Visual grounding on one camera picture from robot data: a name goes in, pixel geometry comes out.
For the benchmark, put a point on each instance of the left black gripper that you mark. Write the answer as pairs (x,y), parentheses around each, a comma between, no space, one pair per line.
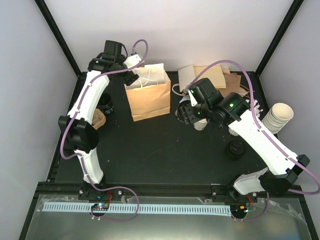
(129,79)

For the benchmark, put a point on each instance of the tilted paper cup stack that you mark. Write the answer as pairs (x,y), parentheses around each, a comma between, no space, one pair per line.
(277,117)

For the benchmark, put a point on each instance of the brown pulp cup carrier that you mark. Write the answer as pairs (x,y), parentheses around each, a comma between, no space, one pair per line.
(99,119)

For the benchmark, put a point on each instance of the white paper cup stack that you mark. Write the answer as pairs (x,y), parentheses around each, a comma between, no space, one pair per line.
(200,125)

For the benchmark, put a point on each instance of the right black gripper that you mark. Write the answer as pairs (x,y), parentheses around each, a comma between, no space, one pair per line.
(187,113)

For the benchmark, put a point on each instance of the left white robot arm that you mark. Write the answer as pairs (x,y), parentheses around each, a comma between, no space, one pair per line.
(79,138)

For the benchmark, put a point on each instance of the brown kraft paper bag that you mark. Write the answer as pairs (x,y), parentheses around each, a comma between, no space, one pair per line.
(233,85)

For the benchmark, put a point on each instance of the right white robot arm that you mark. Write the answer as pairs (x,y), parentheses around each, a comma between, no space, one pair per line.
(283,166)

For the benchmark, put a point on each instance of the small circuit board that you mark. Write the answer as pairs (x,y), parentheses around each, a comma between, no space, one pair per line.
(100,207)

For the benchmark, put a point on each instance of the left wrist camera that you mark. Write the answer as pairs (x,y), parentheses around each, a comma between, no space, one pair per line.
(133,60)

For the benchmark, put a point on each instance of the black printed paper cup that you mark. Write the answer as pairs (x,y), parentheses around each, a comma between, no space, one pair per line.
(105,104)

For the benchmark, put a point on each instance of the right black lid stack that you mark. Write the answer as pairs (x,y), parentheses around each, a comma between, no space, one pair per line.
(234,150)

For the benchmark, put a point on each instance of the orange paper bag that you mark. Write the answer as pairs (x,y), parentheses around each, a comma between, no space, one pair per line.
(150,95)
(187,74)

